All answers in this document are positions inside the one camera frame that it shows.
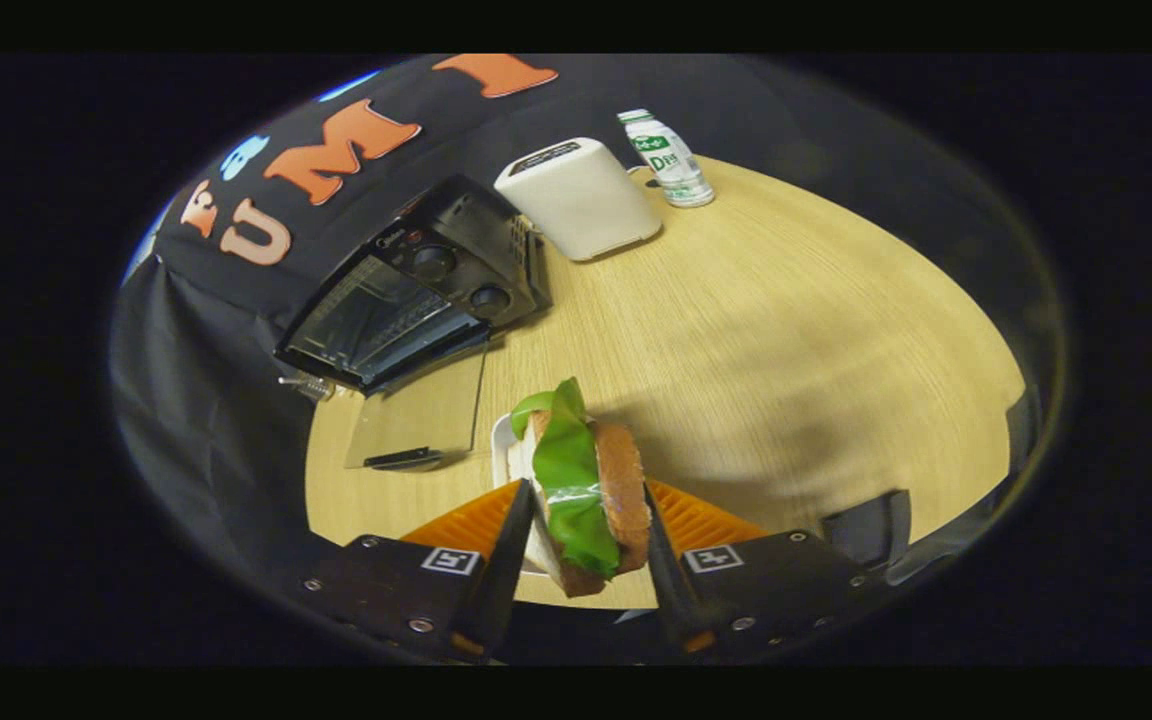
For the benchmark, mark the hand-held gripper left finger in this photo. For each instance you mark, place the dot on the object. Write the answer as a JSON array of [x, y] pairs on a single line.
[[506, 570]]

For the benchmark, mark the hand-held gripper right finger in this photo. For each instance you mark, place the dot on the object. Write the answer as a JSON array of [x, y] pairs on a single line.
[[666, 580]]

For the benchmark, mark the lettuce sandwich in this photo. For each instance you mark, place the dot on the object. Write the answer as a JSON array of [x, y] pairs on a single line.
[[621, 480]]

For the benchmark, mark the black toaster oven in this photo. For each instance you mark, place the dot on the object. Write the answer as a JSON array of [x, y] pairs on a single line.
[[456, 240]]

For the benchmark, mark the white pop-up toaster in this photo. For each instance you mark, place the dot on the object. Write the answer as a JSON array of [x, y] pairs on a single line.
[[581, 200]]

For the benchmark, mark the white plate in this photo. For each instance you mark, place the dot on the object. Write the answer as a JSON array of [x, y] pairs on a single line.
[[504, 450]]

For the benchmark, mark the clear plastic drink bottle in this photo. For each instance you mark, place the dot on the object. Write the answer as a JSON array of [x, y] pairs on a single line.
[[671, 160]]

